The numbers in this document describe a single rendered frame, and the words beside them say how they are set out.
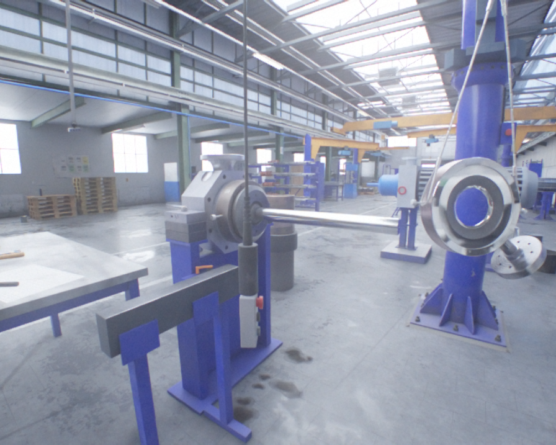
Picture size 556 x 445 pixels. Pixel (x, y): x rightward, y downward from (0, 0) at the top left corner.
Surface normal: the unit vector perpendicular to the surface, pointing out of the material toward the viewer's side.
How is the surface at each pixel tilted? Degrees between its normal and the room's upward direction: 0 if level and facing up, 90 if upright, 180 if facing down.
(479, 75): 129
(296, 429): 0
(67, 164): 90
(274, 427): 0
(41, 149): 90
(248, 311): 90
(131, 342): 90
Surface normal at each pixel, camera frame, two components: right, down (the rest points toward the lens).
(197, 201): -0.55, 0.14
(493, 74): -0.21, 0.74
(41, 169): 0.82, 0.10
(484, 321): -0.84, 0.09
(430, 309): -0.22, 0.16
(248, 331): -0.01, 0.17
